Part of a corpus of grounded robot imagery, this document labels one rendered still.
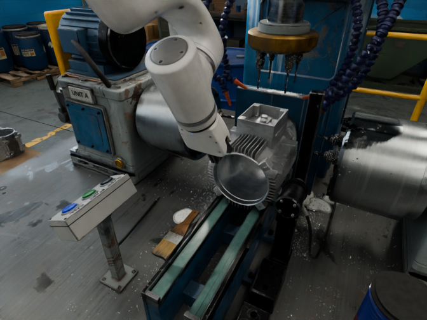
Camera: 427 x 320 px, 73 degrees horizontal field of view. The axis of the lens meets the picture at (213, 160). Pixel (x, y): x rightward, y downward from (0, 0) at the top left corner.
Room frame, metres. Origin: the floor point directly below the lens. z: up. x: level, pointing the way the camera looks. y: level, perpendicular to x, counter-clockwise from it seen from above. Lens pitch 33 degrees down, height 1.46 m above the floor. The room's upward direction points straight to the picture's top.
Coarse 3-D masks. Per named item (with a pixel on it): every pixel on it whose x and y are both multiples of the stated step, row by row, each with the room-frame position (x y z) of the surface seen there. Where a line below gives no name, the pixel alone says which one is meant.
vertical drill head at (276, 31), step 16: (272, 0) 0.78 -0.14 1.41; (288, 0) 0.76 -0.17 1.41; (304, 0) 0.78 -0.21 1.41; (272, 16) 0.78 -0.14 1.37; (288, 16) 0.76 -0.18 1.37; (256, 32) 0.78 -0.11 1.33; (272, 32) 0.75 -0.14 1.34; (288, 32) 0.74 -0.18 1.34; (304, 32) 0.75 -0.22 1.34; (256, 48) 0.76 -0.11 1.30; (272, 48) 0.72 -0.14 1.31; (288, 48) 0.71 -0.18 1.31; (304, 48) 0.72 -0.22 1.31; (256, 64) 0.77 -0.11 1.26; (288, 64) 0.73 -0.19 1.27
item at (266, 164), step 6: (288, 132) 0.72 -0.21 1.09; (288, 138) 0.72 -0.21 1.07; (264, 162) 0.56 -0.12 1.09; (270, 162) 0.57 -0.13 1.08; (264, 168) 0.56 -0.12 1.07; (270, 168) 0.56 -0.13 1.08; (216, 186) 0.64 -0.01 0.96; (216, 192) 0.62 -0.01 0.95; (258, 204) 0.56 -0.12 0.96; (264, 204) 0.56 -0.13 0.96
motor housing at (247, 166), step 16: (240, 144) 0.63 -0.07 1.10; (256, 144) 0.63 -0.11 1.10; (224, 160) 0.68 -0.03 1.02; (240, 160) 0.75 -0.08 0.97; (256, 160) 0.58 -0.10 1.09; (288, 160) 0.66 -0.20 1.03; (224, 176) 0.66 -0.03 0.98; (240, 176) 0.70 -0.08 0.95; (256, 176) 0.71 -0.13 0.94; (272, 176) 0.56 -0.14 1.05; (224, 192) 0.62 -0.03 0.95; (240, 192) 0.63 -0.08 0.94; (256, 192) 0.62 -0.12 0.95; (272, 192) 0.55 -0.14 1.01
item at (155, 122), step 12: (144, 96) 0.89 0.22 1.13; (156, 96) 0.86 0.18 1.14; (216, 96) 0.93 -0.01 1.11; (144, 108) 0.84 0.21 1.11; (156, 108) 0.83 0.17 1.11; (168, 108) 0.81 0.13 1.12; (144, 120) 0.83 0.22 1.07; (156, 120) 0.81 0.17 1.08; (168, 120) 0.79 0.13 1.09; (144, 132) 0.83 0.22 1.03; (156, 132) 0.80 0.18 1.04; (168, 132) 0.78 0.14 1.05; (156, 144) 0.82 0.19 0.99; (168, 144) 0.79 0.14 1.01; (180, 144) 0.76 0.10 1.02; (180, 156) 0.82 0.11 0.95; (192, 156) 0.79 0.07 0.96
